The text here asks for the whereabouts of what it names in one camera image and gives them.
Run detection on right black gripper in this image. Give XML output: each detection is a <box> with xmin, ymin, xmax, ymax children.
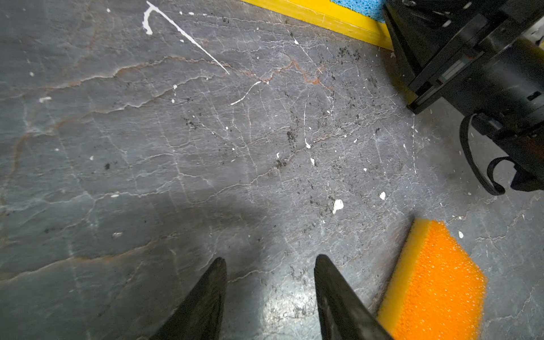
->
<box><xmin>382</xmin><ymin>1</ymin><xmax>543</xmax><ymax>114</ymax></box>

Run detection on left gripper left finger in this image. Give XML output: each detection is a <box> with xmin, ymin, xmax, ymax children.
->
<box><xmin>151</xmin><ymin>257</ymin><xmax>227</xmax><ymax>339</ymax></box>

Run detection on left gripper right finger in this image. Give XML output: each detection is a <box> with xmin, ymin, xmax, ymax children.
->
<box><xmin>314</xmin><ymin>254</ymin><xmax>392</xmax><ymax>339</ymax></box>

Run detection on orange sponge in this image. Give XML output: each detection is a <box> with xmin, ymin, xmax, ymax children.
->
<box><xmin>378</xmin><ymin>219</ymin><xmax>487</xmax><ymax>339</ymax></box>

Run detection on blue sponge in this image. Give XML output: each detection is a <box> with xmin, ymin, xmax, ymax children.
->
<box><xmin>331</xmin><ymin>0</ymin><xmax>385</xmax><ymax>23</ymax></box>

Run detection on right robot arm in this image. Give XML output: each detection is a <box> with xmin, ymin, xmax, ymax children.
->
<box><xmin>382</xmin><ymin>1</ymin><xmax>543</xmax><ymax>196</ymax></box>

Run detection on yellow shelf pink blue boards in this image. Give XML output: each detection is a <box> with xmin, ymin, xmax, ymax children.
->
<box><xmin>244</xmin><ymin>0</ymin><xmax>393</xmax><ymax>50</ymax></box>

